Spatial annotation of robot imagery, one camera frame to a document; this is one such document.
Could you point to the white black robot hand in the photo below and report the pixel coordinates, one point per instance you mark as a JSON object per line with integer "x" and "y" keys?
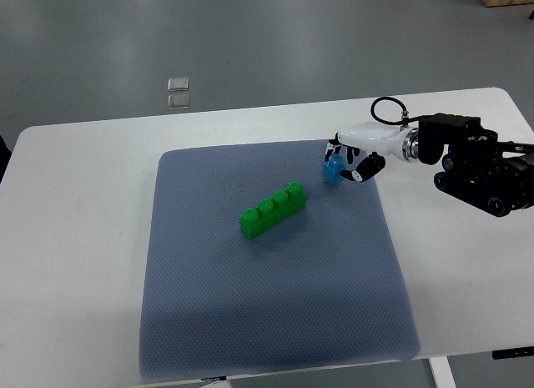
{"x": 365, "y": 146}

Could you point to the blue single-stud block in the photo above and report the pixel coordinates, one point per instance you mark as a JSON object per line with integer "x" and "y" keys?
{"x": 332, "y": 169}

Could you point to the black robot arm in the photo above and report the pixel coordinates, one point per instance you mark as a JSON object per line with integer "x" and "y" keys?
{"x": 478, "y": 169}

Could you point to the green four-stud block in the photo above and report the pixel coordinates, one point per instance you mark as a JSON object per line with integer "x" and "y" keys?
{"x": 271, "y": 211}

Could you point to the blue-grey textured mat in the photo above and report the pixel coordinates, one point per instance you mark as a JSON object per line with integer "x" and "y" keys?
{"x": 322, "y": 287}

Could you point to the lower metal floor plate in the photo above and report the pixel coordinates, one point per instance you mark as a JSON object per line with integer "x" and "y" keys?
{"x": 178, "y": 101}

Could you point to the metal floor plate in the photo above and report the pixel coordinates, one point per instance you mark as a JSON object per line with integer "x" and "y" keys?
{"x": 176, "y": 84}
{"x": 178, "y": 101}

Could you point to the upper metal floor plate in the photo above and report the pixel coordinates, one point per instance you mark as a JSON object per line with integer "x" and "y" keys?
{"x": 176, "y": 84}

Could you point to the white table leg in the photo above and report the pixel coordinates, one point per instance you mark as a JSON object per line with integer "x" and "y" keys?
{"x": 441, "y": 372}

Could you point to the black table control panel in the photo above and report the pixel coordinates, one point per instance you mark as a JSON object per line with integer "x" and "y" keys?
{"x": 512, "y": 353}

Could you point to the person in black clothing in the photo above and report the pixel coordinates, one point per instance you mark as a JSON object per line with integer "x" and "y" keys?
{"x": 5, "y": 156}

